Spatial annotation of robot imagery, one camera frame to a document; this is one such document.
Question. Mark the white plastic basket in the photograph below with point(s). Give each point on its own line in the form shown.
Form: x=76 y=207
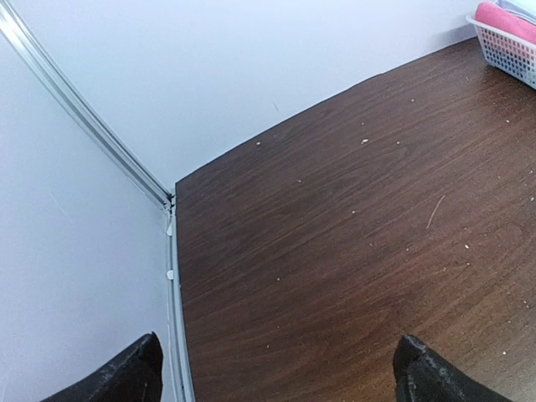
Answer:
x=506 y=52

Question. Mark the magenta pink towel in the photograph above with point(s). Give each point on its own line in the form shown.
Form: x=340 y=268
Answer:
x=492 y=15

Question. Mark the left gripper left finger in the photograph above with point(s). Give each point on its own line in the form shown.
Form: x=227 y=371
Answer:
x=134 y=374

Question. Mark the light blue towel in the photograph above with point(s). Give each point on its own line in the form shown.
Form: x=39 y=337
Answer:
x=525 y=9

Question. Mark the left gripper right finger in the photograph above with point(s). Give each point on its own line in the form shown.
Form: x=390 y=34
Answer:
x=421 y=374

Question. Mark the left aluminium post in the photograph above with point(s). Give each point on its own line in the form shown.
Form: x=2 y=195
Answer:
x=78 y=108

